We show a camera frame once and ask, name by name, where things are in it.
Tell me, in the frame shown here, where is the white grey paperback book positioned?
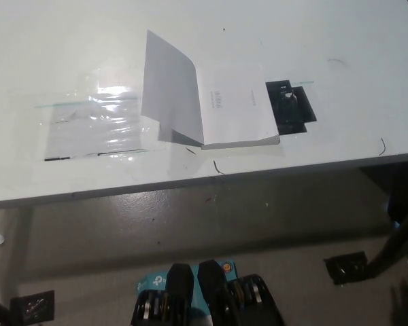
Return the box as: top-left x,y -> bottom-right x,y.
141,29 -> 281,151

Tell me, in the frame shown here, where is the dark desk underframe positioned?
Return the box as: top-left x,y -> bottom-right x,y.
358,162 -> 408,218

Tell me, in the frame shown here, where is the robot right torso block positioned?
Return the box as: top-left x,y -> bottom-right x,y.
197,259 -> 287,326

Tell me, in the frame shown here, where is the robot torso block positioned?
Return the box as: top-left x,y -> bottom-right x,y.
131,261 -> 197,326
197,259 -> 287,326

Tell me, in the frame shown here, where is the black marker patch on desk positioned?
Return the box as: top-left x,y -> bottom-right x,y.
265,79 -> 318,135

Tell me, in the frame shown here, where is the robot left torso block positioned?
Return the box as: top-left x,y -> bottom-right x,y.
131,261 -> 197,326

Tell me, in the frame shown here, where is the black slanted leg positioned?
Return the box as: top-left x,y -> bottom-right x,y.
366,203 -> 408,281

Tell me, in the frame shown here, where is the large black floor tape patch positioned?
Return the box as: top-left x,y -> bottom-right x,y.
323,251 -> 371,286

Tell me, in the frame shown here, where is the clear plastic zip bag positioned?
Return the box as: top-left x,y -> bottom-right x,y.
44,90 -> 150,162

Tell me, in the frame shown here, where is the small black floor tape patch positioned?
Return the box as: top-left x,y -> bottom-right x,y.
9,289 -> 56,323

